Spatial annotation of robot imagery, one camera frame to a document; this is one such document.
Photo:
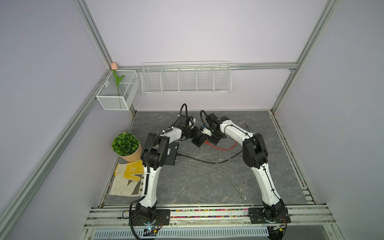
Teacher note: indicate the pink artificial tulip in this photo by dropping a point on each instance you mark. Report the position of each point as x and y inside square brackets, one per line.
[118, 78]

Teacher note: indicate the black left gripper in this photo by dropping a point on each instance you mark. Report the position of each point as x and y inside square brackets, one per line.
[196, 132]

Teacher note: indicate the small ribbed black switch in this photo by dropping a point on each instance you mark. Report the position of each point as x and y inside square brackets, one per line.
[200, 140]

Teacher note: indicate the white mesh square basket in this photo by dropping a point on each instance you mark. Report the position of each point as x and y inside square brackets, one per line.
[108, 96]

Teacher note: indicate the yellow white work glove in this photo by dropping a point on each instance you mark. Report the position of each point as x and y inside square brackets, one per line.
[128, 179]

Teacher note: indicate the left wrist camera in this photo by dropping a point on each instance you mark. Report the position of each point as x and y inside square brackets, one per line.
[191, 121]

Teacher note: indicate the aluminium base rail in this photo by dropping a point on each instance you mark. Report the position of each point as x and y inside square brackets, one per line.
[211, 222]

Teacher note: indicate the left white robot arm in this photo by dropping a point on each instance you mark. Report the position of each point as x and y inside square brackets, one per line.
[155, 153]

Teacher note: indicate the white wire long basket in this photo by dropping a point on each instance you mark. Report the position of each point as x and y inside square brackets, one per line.
[186, 77]

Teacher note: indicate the green artificial plant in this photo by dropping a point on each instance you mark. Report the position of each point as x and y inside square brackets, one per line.
[125, 144]

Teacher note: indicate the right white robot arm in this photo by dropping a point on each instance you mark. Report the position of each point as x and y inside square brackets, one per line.
[255, 156]

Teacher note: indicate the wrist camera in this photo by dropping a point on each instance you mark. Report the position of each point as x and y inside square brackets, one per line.
[205, 131]
[191, 121]

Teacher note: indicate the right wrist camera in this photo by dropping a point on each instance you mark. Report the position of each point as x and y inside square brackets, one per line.
[205, 131]

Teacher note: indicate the beige plant pot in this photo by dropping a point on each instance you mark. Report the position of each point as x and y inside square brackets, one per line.
[133, 157]

